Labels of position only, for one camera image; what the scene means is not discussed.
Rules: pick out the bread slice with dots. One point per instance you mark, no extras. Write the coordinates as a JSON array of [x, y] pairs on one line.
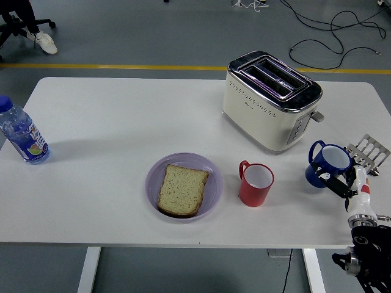
[[181, 190]]

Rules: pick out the silver metal toast rack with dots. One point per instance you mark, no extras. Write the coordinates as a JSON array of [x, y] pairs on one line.
[[371, 149]]

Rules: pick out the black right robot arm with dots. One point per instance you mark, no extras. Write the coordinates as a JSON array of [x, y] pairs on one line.
[[372, 250]]

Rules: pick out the cream chrome toaster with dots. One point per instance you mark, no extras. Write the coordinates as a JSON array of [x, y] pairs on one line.
[[256, 119]]

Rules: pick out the person's white shoe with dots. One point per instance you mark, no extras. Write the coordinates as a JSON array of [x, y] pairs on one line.
[[46, 42]]

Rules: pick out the purple round plate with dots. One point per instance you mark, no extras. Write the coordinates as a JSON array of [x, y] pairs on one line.
[[214, 183]]

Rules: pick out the grey box under table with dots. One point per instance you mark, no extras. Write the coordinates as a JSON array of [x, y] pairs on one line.
[[276, 253]]

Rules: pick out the black office chair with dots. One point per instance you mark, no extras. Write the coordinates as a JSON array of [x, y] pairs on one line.
[[12, 26]]

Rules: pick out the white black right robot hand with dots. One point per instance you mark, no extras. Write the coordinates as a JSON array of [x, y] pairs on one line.
[[362, 195]]

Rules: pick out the red enamel cup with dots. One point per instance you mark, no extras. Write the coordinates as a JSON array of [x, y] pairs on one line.
[[252, 195]]

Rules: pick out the yellow floor tape line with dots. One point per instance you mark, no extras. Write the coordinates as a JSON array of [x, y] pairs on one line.
[[122, 66]]

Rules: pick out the blue enamel cup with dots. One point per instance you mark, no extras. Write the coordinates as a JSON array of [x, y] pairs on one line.
[[330, 158]]

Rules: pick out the person's leg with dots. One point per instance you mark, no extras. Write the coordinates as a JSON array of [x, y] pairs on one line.
[[29, 15]]

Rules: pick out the clear bottle blue cap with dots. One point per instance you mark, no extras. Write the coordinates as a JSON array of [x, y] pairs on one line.
[[26, 137]]

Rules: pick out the white table leg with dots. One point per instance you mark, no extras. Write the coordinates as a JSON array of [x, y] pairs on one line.
[[88, 271], [314, 271]]

